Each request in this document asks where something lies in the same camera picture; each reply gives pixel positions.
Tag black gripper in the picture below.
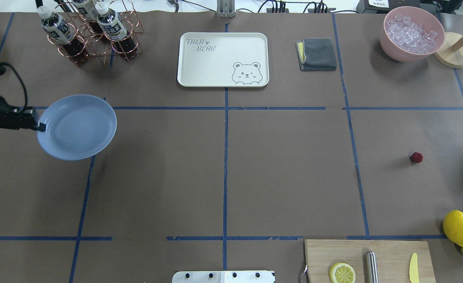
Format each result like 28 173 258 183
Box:
0 96 46 132

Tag blue plate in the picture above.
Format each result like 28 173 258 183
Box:
37 94 117 161

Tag steel scoop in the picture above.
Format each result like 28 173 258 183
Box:
364 250 379 283

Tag red strawberry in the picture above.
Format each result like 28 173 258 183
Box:
409 152 424 164

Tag left tea bottle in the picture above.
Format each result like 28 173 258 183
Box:
36 6 88 66

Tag tea bottle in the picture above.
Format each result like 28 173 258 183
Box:
72 0 108 43
95 1 138 61
36 6 88 66

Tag right tea bottle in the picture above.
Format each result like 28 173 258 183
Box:
95 1 138 61

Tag back tea bottle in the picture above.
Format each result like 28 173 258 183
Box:
72 0 108 43

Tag cream bear tray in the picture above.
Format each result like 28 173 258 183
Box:
176 32 270 88

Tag grey folded cloth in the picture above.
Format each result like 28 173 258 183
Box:
296 38 337 72

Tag lemon half slice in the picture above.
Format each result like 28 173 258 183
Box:
329 262 356 283

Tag wooden cutting board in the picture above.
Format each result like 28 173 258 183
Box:
305 239 436 283

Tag pink bowl with ice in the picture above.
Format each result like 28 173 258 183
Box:
379 6 445 62

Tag yellow plastic knife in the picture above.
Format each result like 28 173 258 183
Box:
409 252 419 283

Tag wooden stand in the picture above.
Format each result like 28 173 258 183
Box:
434 32 463 68

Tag large yellow lemon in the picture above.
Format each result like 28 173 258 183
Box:
443 210 463 247

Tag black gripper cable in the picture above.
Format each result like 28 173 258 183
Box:
0 61 29 114

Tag copper wire bottle rack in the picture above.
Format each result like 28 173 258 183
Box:
51 0 144 65

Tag grey metal bracket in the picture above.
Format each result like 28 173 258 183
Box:
217 0 236 18

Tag white metal base plate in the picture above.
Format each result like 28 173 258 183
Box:
172 270 276 283

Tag metal board handle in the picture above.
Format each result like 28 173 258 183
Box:
298 265 309 283

